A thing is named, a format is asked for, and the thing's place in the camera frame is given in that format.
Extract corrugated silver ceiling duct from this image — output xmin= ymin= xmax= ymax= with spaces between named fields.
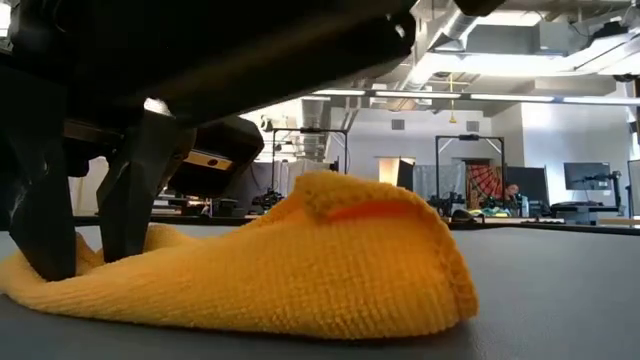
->
xmin=298 ymin=96 xmax=334 ymax=162

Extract orange microfibre towel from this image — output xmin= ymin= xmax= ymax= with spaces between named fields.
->
xmin=0 ymin=169 xmax=480 ymax=342

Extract red patterned wall tapestry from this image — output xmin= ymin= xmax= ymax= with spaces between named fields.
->
xmin=464 ymin=161 xmax=504 ymax=202

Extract grey-blue table mat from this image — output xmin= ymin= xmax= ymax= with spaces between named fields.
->
xmin=0 ymin=224 xmax=640 ymax=360

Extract long overhead light bar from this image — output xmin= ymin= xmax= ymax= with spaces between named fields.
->
xmin=309 ymin=88 xmax=640 ymax=107

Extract black computer monitor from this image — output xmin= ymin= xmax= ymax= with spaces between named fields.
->
xmin=563 ymin=162 xmax=612 ymax=192

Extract black station frame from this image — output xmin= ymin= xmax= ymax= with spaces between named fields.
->
xmin=434 ymin=133 xmax=507 ymax=202
xmin=271 ymin=127 xmax=350 ymax=202

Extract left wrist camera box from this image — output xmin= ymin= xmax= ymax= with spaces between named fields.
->
xmin=167 ymin=115 xmax=266 ymax=200

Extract white curtain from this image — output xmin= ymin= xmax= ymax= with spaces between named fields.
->
xmin=276 ymin=158 xmax=333 ymax=202

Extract smooth silver ceiling duct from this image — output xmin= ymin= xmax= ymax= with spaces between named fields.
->
xmin=406 ymin=0 xmax=502 ymax=92

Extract yellow hanging cord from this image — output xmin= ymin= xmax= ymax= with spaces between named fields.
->
xmin=448 ymin=72 xmax=458 ymax=126

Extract white pillar cabinet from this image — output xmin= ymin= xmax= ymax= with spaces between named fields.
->
xmin=377 ymin=156 xmax=417 ymax=194

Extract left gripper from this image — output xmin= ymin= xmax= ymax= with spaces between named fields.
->
xmin=0 ymin=19 xmax=217 ymax=283

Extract person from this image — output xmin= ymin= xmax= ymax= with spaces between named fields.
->
xmin=501 ymin=182 xmax=522 ymax=207

